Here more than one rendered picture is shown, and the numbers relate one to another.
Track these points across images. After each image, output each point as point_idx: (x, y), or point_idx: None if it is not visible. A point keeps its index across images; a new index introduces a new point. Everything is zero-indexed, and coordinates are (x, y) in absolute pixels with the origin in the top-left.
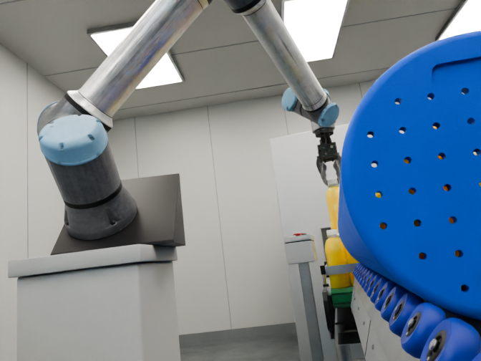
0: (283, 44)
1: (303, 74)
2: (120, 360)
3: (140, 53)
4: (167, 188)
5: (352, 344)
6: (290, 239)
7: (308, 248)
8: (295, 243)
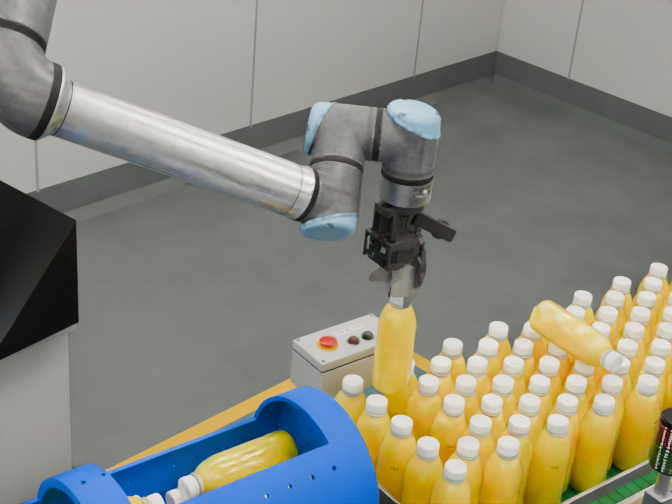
0: (135, 163)
1: (214, 189)
2: None
3: None
4: (42, 250)
5: None
6: (299, 350)
7: (316, 382)
8: (303, 360)
